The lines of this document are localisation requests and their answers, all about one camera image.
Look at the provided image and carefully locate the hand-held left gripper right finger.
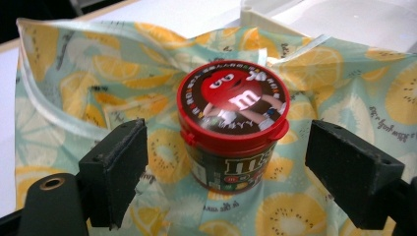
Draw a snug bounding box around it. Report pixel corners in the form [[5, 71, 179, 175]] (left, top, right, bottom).
[[304, 119, 406, 231]]

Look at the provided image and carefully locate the red can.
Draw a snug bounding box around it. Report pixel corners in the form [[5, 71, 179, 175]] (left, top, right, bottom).
[[176, 59, 291, 195]]

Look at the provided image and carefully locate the white plastic tray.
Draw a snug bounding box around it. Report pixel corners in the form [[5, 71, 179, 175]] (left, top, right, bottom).
[[238, 0, 417, 54]]

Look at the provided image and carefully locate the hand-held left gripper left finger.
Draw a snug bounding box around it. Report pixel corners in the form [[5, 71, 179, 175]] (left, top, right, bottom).
[[78, 118, 149, 230]]

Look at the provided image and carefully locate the lemon print cloth bag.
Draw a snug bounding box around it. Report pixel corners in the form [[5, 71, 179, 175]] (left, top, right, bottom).
[[14, 18, 417, 236]]

